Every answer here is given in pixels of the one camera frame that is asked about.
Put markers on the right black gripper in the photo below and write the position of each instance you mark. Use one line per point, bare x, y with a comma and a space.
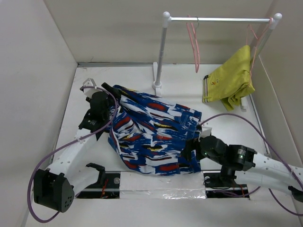
191, 144

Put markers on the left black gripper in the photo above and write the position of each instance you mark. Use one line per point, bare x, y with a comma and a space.
114, 91

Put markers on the blue white patterned trousers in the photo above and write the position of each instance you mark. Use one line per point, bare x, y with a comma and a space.
149, 132

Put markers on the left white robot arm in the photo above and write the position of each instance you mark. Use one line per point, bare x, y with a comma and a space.
56, 186

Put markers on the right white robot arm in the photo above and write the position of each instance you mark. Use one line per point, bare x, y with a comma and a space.
243, 165

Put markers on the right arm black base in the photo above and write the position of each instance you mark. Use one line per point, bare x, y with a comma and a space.
217, 188

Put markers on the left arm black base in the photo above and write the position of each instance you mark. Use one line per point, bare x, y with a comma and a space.
106, 186

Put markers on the pink hanger left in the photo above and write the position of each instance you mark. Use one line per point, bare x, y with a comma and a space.
194, 44

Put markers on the pink hanger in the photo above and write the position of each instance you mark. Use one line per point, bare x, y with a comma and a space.
194, 44
258, 41

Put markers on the pink hanger right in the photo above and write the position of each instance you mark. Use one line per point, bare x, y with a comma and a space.
258, 41

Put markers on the silver foil tape strip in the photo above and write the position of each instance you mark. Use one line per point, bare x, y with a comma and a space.
138, 186

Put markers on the yellow shorts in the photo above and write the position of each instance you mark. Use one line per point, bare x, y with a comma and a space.
230, 82

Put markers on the white clothes rack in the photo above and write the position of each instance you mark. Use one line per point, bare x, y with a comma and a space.
167, 19

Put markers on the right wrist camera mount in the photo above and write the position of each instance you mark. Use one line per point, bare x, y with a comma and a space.
205, 132

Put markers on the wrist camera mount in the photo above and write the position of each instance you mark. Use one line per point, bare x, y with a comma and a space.
205, 132
89, 87

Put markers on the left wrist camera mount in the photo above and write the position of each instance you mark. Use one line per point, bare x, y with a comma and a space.
89, 87

